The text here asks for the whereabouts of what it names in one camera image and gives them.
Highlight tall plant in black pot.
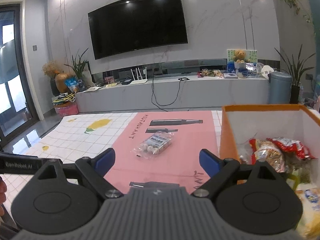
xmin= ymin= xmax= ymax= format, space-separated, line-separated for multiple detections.
xmin=273 ymin=45 xmax=317 ymax=104

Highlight black wall television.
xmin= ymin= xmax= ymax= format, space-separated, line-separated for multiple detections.
xmin=87 ymin=0 xmax=189 ymax=60

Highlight red snack packet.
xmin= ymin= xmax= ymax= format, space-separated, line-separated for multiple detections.
xmin=266 ymin=137 xmax=317 ymax=161

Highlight person's left hand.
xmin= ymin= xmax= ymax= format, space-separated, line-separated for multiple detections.
xmin=0 ymin=176 xmax=8 ymax=217

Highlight white router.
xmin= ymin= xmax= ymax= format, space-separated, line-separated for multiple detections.
xmin=130 ymin=66 xmax=148 ymax=85

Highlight pink storage box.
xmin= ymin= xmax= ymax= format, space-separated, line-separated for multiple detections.
xmin=53 ymin=103 xmax=79 ymax=118

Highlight nut packet with red edge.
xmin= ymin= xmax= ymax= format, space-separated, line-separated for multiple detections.
xmin=248 ymin=138 xmax=287 ymax=173

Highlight gold vase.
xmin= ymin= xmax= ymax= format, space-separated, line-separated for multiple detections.
xmin=55 ymin=72 xmax=76 ymax=94

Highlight pink stool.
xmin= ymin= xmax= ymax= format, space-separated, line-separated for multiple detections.
xmin=303 ymin=97 xmax=320 ymax=111

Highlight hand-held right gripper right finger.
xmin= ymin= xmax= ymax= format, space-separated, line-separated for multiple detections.
xmin=191 ymin=148 xmax=286 ymax=200

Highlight teddy bear picture board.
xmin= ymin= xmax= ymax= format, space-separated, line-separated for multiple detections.
xmin=226 ymin=49 xmax=258 ymax=64

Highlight clear packet of white balls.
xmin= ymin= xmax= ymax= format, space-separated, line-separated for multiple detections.
xmin=131 ymin=130 xmax=176 ymax=160

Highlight grey blue trash can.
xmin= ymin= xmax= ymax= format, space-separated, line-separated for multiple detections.
xmin=268 ymin=71 xmax=293 ymax=105

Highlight pile of snacks on cabinet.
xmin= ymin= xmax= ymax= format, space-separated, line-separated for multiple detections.
xmin=197 ymin=68 xmax=224 ymax=78

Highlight glass sliding door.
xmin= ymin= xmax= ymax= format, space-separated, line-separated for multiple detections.
xmin=0 ymin=0 xmax=41 ymax=151

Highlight green snack packet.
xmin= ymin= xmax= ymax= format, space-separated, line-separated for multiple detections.
xmin=286 ymin=166 xmax=312 ymax=192

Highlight dried yellow flowers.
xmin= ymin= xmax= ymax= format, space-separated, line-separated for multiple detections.
xmin=42 ymin=60 xmax=61 ymax=77

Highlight pink table mat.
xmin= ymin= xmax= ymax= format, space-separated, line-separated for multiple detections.
xmin=103 ymin=111 xmax=222 ymax=196

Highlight lemon print grid tablecloth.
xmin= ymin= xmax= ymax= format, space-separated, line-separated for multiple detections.
xmin=0 ymin=109 xmax=224 ymax=221

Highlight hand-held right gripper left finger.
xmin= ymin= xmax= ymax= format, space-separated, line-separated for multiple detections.
xmin=31 ymin=147 xmax=124 ymax=200

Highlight black cable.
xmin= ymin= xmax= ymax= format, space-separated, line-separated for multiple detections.
xmin=151 ymin=76 xmax=191 ymax=112

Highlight pile of yellow black items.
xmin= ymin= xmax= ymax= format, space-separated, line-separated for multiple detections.
xmin=52 ymin=93 xmax=76 ymax=106

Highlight grey low television cabinet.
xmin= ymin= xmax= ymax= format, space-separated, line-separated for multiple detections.
xmin=75 ymin=76 xmax=272 ymax=113

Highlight blue water bottle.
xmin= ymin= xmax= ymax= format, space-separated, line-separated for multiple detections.
xmin=313 ymin=75 xmax=320 ymax=98

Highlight orange cardboard box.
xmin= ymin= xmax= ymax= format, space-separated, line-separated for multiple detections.
xmin=219 ymin=104 xmax=320 ymax=238

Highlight blue snack bag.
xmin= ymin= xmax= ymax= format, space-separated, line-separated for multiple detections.
xmin=64 ymin=77 xmax=81 ymax=93

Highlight green leafy plant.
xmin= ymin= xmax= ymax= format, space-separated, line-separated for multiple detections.
xmin=64 ymin=47 xmax=89 ymax=81

